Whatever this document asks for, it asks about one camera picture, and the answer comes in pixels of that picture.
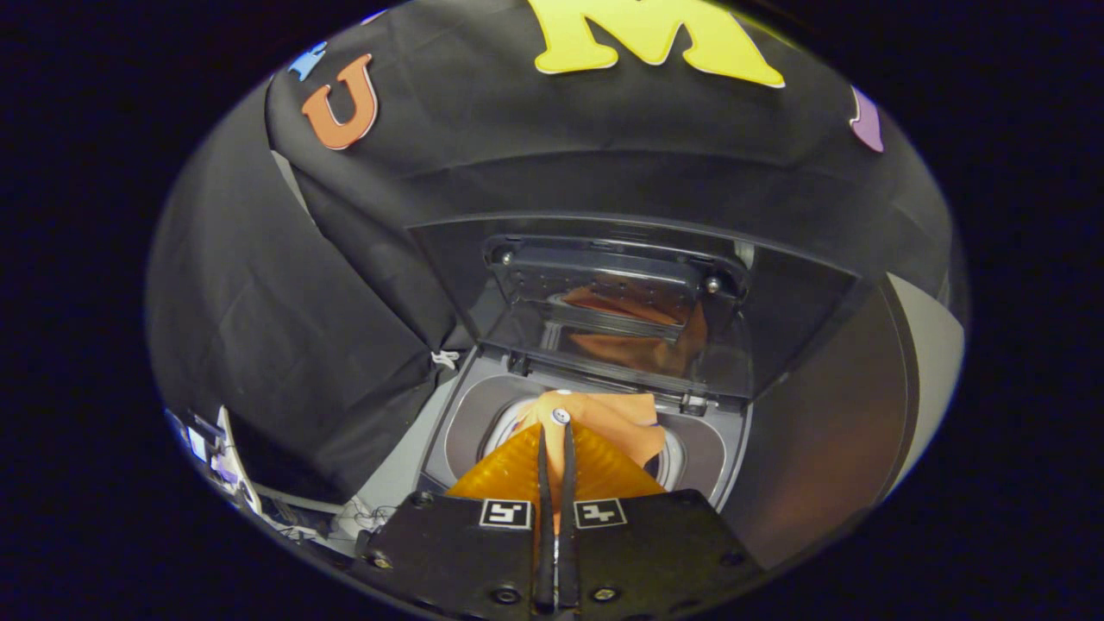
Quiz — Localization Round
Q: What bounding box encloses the black backdrop cloth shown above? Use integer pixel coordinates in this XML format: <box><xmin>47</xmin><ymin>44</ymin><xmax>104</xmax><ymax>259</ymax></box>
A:
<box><xmin>145</xmin><ymin>0</ymin><xmax>955</xmax><ymax>506</ymax></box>

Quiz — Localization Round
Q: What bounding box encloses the white equipment with screen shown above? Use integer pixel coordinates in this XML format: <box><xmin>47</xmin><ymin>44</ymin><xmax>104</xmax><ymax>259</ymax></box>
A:
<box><xmin>164</xmin><ymin>404</ymin><xmax>264</xmax><ymax>517</ymax></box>

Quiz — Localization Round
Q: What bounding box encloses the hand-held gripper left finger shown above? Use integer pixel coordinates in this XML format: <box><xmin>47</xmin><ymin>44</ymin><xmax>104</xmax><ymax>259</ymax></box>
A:
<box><xmin>352</xmin><ymin>421</ymin><xmax>555</xmax><ymax>621</ymax></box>

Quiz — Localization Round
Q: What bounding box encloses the yellow polo shirt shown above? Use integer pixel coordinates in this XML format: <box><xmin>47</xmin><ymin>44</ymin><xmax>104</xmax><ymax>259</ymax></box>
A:
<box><xmin>516</xmin><ymin>389</ymin><xmax>668</xmax><ymax>523</ymax></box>

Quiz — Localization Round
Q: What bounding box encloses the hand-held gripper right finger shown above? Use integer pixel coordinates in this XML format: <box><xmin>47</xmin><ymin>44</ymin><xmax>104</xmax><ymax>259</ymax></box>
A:
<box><xmin>556</xmin><ymin>419</ymin><xmax>767</xmax><ymax>621</ymax></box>

